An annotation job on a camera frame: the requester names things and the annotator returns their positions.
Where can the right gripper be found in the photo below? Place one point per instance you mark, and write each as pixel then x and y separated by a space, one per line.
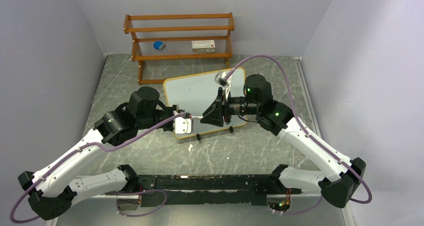
pixel 215 118

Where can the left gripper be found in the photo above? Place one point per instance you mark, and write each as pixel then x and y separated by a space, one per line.
pixel 173 110

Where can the white red-ended marker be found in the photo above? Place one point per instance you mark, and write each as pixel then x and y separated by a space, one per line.
pixel 195 117

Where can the yellow framed whiteboard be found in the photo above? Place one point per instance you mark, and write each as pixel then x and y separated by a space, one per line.
pixel 194 94

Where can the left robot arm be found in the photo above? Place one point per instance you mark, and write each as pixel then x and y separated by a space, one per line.
pixel 53 190

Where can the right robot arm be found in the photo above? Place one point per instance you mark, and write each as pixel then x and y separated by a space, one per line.
pixel 338 176

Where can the blue whiteboard eraser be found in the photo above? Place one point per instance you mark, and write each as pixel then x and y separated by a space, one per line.
pixel 159 45

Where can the white red marker box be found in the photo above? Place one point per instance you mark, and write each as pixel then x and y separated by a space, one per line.
pixel 203 46

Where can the wooden two-tier rack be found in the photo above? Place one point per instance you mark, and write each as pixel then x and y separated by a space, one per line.
pixel 178 31

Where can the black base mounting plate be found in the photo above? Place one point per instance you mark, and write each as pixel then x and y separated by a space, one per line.
pixel 155 197

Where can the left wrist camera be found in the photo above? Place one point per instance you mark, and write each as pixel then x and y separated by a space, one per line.
pixel 183 125

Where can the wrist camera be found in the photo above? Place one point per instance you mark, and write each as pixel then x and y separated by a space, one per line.
pixel 183 125
pixel 224 79

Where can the whiteboard wire stand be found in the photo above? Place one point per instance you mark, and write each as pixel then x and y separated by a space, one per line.
pixel 231 130

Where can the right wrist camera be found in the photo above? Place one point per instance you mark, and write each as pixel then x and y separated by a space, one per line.
pixel 224 79

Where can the aluminium rail frame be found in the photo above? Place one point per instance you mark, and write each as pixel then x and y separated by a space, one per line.
pixel 267 184

